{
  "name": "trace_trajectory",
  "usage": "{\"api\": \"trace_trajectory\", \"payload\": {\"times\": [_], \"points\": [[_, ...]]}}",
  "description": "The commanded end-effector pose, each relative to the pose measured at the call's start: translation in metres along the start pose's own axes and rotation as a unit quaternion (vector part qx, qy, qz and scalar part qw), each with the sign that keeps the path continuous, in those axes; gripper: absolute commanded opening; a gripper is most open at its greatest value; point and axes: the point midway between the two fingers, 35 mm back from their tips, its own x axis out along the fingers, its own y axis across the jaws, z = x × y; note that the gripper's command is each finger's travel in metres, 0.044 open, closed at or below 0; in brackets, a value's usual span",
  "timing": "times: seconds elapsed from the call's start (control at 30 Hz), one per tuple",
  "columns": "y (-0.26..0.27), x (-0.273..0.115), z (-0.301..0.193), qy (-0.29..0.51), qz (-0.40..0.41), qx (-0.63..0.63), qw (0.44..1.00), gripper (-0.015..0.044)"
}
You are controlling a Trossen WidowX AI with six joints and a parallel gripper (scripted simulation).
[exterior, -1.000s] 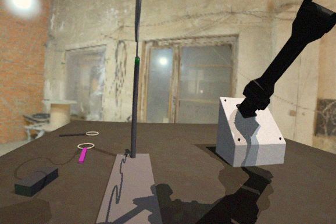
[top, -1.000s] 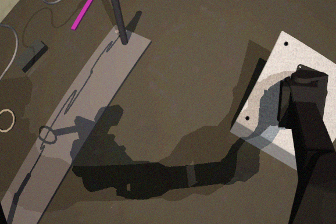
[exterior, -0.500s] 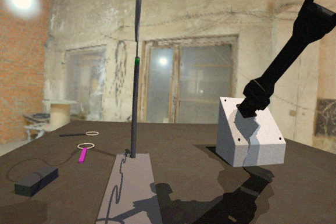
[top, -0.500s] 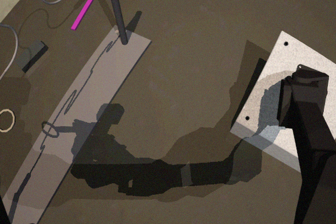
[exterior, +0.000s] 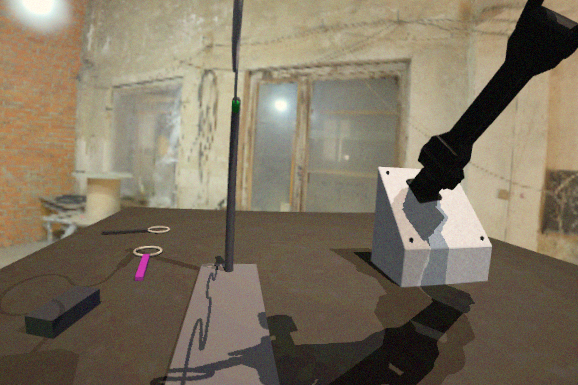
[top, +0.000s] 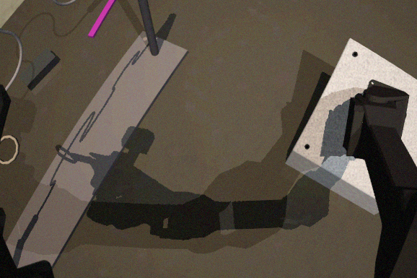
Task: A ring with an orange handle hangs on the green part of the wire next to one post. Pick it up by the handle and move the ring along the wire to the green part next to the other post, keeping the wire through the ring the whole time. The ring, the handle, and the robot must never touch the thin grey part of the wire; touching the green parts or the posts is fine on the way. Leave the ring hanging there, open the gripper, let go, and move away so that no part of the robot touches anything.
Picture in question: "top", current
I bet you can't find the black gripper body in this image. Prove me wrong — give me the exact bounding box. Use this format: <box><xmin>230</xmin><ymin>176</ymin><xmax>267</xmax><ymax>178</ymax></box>
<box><xmin>0</xmin><ymin>84</ymin><xmax>11</xmax><ymax>235</ymax></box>

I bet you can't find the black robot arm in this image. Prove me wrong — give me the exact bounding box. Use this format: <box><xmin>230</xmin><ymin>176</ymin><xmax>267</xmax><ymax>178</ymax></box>
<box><xmin>0</xmin><ymin>79</ymin><xmax>417</xmax><ymax>278</ymax></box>

